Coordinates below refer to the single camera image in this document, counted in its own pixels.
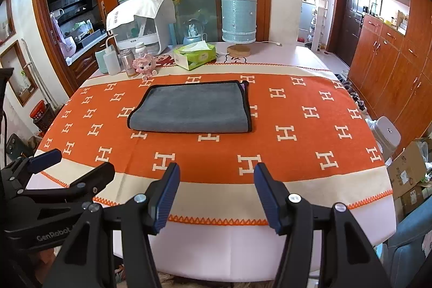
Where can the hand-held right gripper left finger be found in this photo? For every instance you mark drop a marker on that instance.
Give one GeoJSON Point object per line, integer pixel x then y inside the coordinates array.
{"type": "Point", "coordinates": [164, 198]}

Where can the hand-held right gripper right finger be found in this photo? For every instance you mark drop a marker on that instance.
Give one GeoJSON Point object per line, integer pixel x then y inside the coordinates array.
{"type": "Point", "coordinates": [269, 198]}

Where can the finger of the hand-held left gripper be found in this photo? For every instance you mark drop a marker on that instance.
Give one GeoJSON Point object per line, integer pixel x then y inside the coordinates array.
{"type": "Point", "coordinates": [86, 177]}
{"type": "Point", "coordinates": [44, 159]}

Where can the grey towel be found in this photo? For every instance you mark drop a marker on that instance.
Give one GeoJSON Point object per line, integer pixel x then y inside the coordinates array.
{"type": "Point", "coordinates": [189, 107]}

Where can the red lidded container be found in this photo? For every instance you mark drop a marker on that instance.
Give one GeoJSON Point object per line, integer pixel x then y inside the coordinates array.
{"type": "Point", "coordinates": [37, 112]}

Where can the orange patterned blanket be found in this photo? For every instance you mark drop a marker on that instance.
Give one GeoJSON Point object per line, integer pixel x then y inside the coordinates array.
{"type": "Point", "coordinates": [297, 126]}

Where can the teal cup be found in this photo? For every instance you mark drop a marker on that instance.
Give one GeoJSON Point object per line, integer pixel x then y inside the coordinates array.
{"type": "Point", "coordinates": [100, 62]}

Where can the white squeeze bottle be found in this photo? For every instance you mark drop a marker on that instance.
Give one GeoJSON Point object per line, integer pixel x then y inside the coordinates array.
{"type": "Point", "coordinates": [111, 60]}

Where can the clear glass jar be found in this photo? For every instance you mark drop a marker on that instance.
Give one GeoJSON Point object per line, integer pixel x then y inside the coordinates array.
{"type": "Point", "coordinates": [127, 63]}

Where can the pink toy figure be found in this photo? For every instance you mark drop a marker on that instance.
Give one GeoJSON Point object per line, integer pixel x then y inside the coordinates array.
{"type": "Point", "coordinates": [144, 64]}

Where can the white plastic stool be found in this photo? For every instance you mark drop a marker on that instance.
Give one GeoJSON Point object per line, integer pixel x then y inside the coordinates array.
{"type": "Point", "coordinates": [386, 136]}

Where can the white pill bottle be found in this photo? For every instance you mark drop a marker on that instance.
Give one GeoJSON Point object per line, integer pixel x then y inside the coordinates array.
{"type": "Point", "coordinates": [139, 50]}

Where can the cardboard box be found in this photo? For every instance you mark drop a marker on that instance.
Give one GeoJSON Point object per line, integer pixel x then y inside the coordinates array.
{"type": "Point", "coordinates": [410, 200]}
{"type": "Point", "coordinates": [405, 168]}

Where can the green tissue box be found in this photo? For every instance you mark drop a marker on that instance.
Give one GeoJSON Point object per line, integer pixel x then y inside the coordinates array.
{"type": "Point", "coordinates": [195, 56]}

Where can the blue cushioned chair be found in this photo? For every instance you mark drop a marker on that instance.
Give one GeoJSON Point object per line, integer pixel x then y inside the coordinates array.
{"type": "Point", "coordinates": [410, 247]}

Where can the snow globe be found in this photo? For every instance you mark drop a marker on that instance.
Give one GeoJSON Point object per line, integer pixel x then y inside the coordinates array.
{"type": "Point", "coordinates": [193, 31]}

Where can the white cabinet with cloth cover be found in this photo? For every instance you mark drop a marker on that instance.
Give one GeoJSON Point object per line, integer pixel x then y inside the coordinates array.
{"type": "Point", "coordinates": [141, 16]}

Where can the white shoe rack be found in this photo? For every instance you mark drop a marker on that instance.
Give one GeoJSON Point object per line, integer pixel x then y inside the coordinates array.
{"type": "Point", "coordinates": [320, 24]}

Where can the blue cylindrical table lamp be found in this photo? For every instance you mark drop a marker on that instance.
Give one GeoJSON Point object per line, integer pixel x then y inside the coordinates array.
{"type": "Point", "coordinates": [239, 18]}

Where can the dark entrance door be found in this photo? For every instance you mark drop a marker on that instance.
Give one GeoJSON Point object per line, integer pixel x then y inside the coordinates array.
{"type": "Point", "coordinates": [349, 11]}

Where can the wooden wall frame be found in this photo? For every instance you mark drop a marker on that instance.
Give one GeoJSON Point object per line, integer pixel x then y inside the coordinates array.
{"type": "Point", "coordinates": [17, 72]}

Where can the wooden wall cabinet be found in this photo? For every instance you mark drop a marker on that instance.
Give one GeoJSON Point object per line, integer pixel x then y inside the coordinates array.
{"type": "Point", "coordinates": [391, 62]}

